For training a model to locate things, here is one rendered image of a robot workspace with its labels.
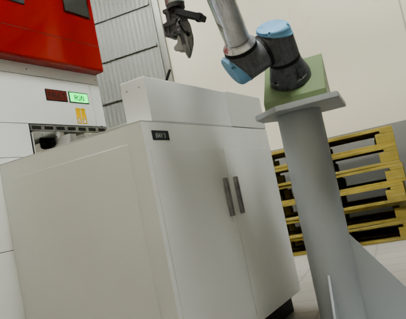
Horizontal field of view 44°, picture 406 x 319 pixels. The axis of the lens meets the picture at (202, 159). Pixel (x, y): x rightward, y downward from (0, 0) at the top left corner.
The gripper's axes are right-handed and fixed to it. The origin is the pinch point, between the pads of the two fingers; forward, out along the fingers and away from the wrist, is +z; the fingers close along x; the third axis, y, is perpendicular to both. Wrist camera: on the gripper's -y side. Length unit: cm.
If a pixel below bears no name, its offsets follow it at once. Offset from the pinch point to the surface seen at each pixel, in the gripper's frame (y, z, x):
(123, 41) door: 219, -131, -269
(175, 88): -3.9, 16.8, 22.8
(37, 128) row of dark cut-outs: 58, 15, 26
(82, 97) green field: 58, 0, -3
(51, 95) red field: 58, 1, 15
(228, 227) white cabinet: -4, 66, 6
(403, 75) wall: -40, -19, -315
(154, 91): -3.9, 19.2, 35.7
